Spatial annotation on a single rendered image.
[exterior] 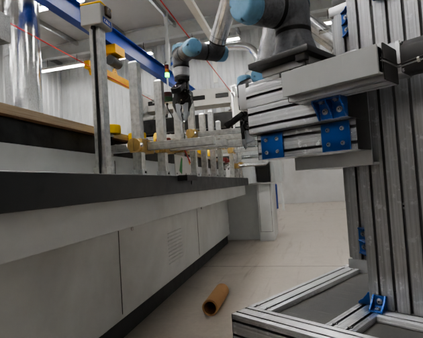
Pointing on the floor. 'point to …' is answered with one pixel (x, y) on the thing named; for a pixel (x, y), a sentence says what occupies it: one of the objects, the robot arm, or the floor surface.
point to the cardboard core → (215, 300)
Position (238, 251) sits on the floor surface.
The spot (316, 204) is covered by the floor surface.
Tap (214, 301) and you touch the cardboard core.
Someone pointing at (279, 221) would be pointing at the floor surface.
